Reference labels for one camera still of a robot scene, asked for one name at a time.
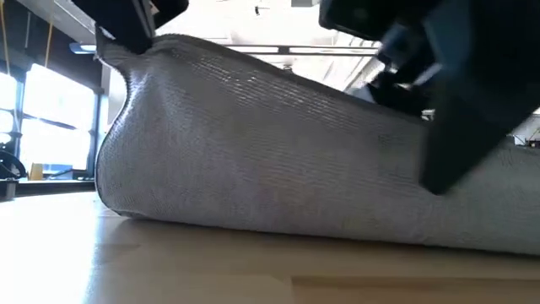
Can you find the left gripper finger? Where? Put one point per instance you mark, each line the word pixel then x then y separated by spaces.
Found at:
pixel 122 21
pixel 171 10

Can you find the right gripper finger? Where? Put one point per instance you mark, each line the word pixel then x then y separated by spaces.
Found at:
pixel 476 105
pixel 396 97

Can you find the grey microfiber towel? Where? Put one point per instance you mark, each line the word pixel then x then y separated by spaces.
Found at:
pixel 274 160

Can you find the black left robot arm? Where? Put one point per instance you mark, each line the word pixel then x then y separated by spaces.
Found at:
pixel 8 169

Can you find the long ceiling light strip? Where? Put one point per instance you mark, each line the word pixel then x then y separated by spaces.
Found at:
pixel 84 48

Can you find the yellow container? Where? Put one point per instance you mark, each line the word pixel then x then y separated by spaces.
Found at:
pixel 36 172

